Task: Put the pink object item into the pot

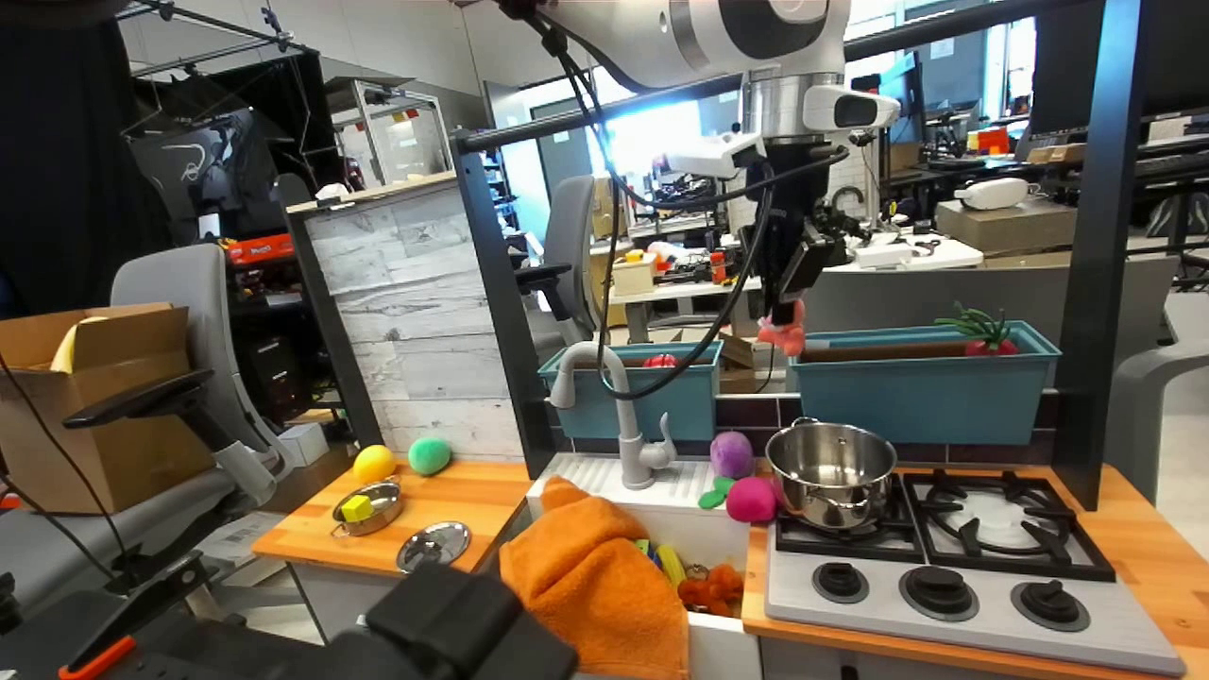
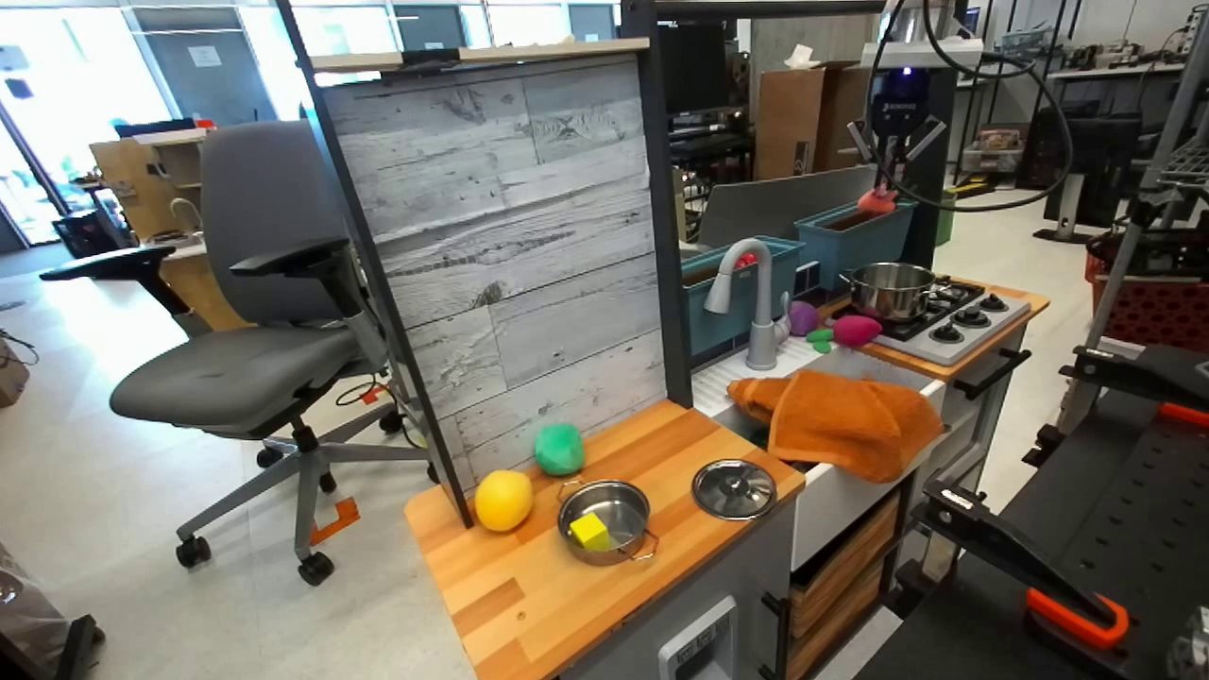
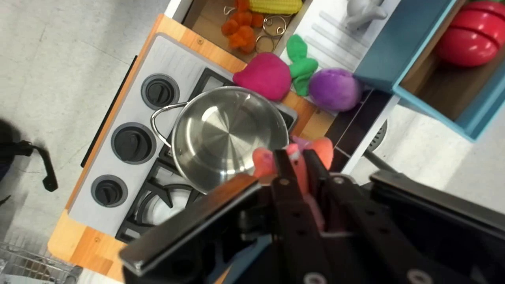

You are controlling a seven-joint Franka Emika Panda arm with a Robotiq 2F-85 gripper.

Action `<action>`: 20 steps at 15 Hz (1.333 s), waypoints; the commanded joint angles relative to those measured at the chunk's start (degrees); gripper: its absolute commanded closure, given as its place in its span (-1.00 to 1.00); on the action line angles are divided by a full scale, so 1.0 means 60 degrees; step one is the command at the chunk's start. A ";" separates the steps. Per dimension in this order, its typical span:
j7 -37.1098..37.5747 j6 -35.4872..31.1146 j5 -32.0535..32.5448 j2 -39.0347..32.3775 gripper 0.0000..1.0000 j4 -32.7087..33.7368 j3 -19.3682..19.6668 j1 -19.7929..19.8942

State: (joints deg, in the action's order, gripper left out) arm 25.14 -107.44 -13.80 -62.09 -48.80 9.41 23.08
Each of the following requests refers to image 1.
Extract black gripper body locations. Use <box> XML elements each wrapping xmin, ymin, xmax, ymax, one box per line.
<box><xmin>752</xmin><ymin>132</ymin><xmax>874</xmax><ymax>276</ymax></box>

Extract pink plush toy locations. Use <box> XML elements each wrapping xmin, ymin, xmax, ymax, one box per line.
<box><xmin>756</xmin><ymin>298</ymin><xmax>807</xmax><ymax>358</ymax></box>

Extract steel pot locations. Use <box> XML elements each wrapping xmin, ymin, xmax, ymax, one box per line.
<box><xmin>763</xmin><ymin>416</ymin><xmax>902</xmax><ymax>536</ymax></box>

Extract steel pot lid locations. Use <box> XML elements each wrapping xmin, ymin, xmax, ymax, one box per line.
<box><xmin>394</xmin><ymin>518</ymin><xmax>478</xmax><ymax>578</ymax></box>

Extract small teal bin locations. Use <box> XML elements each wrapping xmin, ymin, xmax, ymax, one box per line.
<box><xmin>537</xmin><ymin>339</ymin><xmax>731</xmax><ymax>446</ymax></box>

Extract large teal bin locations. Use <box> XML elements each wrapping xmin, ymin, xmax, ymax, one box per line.
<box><xmin>785</xmin><ymin>319</ymin><xmax>1064</xmax><ymax>448</ymax></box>

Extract purple fuzzy ball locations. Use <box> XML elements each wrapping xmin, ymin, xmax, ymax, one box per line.
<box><xmin>705</xmin><ymin>427</ymin><xmax>756</xmax><ymax>482</ymax></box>

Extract red green toy plant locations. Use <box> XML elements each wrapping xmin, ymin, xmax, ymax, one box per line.
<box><xmin>951</xmin><ymin>303</ymin><xmax>1019</xmax><ymax>363</ymax></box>

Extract beige box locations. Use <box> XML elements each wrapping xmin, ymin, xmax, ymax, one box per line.
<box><xmin>933</xmin><ymin>199</ymin><xmax>1082</xmax><ymax>262</ymax></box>

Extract gray toy faucet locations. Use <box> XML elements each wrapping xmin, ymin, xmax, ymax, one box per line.
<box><xmin>549</xmin><ymin>339</ymin><xmax>685</xmax><ymax>494</ymax></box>

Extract magenta fuzzy ball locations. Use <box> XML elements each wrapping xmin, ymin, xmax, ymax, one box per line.
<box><xmin>722</xmin><ymin>473</ymin><xmax>785</xmax><ymax>530</ymax></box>

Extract white toy sink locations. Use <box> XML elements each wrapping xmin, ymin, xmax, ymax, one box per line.
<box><xmin>523</xmin><ymin>448</ymin><xmax>768</xmax><ymax>680</ymax></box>

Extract yellow green toy vegetable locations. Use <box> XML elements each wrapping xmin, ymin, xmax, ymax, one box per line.
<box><xmin>636</xmin><ymin>536</ymin><xmax>692</xmax><ymax>592</ymax></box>

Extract orange toy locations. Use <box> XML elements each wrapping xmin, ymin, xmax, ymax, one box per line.
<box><xmin>677</xmin><ymin>560</ymin><xmax>747</xmax><ymax>620</ymax></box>

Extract orange towel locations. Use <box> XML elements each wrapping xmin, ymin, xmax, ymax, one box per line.
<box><xmin>499</xmin><ymin>473</ymin><xmax>697</xmax><ymax>680</ymax></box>

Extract small wooden counter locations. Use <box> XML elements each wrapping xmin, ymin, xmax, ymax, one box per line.
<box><xmin>253</xmin><ymin>452</ymin><xmax>537</xmax><ymax>583</ymax></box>

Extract gray toy stove top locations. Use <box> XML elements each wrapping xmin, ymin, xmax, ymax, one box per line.
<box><xmin>763</xmin><ymin>465</ymin><xmax>1185</xmax><ymax>680</ymax></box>

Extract gray wood panel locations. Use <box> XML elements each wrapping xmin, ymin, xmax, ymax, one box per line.
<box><xmin>285</xmin><ymin>174</ymin><xmax>525</xmax><ymax>465</ymax></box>

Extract green ball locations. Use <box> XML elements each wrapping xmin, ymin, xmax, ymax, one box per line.
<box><xmin>406</xmin><ymin>433</ymin><xmax>455</xmax><ymax>481</ymax></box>

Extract wooden counter around stove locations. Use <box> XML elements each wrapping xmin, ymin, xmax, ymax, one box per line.
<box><xmin>738</xmin><ymin>465</ymin><xmax>1209</xmax><ymax>680</ymax></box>

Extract yellow ball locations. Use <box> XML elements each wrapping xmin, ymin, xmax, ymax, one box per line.
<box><xmin>348</xmin><ymin>442</ymin><xmax>399</xmax><ymax>487</ymax></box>

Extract small steel pan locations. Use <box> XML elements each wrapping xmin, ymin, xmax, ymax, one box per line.
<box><xmin>330</xmin><ymin>481</ymin><xmax>408</xmax><ymax>540</ymax></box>

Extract black foreground device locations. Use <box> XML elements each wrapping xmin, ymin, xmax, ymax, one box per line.
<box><xmin>362</xmin><ymin>560</ymin><xmax>581</xmax><ymax>680</ymax></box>

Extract gray office chair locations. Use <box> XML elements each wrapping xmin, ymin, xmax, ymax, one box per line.
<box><xmin>62</xmin><ymin>243</ymin><xmax>331</xmax><ymax>506</ymax></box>

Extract cardboard box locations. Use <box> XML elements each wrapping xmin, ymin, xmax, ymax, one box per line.
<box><xmin>0</xmin><ymin>298</ymin><xmax>221</xmax><ymax>518</ymax></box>

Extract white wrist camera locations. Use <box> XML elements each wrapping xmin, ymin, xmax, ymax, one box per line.
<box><xmin>660</xmin><ymin>132</ymin><xmax>763</xmax><ymax>183</ymax></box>

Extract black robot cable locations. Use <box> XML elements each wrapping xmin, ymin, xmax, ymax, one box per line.
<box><xmin>534</xmin><ymin>6</ymin><xmax>777</xmax><ymax>407</ymax></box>

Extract black metal frame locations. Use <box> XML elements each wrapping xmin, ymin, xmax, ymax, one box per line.
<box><xmin>450</xmin><ymin>0</ymin><xmax>1150</xmax><ymax>512</ymax></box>

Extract orange handled tool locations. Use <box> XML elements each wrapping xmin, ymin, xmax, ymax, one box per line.
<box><xmin>54</xmin><ymin>632</ymin><xmax>141</xmax><ymax>680</ymax></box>

